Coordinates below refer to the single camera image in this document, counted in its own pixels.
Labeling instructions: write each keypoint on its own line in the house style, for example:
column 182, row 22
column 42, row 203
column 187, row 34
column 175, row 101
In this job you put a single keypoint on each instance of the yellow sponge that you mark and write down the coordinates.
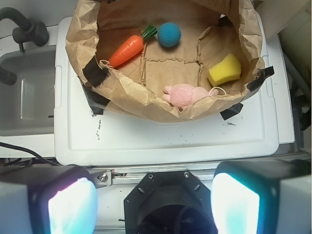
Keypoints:
column 229, row 69

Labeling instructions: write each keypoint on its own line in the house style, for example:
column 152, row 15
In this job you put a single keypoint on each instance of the blue dimpled ball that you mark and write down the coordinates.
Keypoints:
column 169, row 34

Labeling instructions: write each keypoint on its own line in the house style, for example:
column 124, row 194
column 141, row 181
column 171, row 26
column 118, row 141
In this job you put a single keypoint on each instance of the black tape piece right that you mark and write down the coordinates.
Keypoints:
column 253, row 87

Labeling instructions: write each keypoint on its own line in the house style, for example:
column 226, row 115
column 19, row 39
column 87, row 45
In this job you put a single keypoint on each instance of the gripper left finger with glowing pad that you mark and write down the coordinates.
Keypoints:
column 47, row 200

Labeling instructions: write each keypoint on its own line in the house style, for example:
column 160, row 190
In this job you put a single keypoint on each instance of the black octagonal mount plate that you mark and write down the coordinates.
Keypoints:
column 169, row 203

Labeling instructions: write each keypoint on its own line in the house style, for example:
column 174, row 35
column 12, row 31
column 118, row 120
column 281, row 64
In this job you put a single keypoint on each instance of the grey sink basin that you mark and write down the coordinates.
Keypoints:
column 27, row 107

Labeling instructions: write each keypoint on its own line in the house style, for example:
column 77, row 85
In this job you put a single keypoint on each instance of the white plastic tray lid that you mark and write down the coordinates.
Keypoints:
column 113, row 139

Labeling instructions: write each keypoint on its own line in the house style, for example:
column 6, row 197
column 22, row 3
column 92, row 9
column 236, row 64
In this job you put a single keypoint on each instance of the dark grey faucet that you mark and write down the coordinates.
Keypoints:
column 27, row 30

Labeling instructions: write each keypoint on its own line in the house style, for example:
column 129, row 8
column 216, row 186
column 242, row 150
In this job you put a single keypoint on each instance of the black tape piece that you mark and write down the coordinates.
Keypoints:
column 253, row 87
column 95, row 77

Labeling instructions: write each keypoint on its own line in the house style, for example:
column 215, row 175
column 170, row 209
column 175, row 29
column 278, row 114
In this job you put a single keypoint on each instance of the orange toy carrot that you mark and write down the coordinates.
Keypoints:
column 131, row 47

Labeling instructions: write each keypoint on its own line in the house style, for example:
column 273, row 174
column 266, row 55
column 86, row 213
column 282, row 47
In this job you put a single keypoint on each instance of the pink plush toy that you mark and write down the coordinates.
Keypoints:
column 182, row 95

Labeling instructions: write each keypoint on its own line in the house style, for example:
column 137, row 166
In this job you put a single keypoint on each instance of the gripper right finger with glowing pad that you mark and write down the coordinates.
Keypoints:
column 269, row 196

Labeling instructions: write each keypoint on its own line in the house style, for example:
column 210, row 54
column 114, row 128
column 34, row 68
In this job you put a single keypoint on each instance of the black tape piece left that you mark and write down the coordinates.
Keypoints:
column 95, row 77

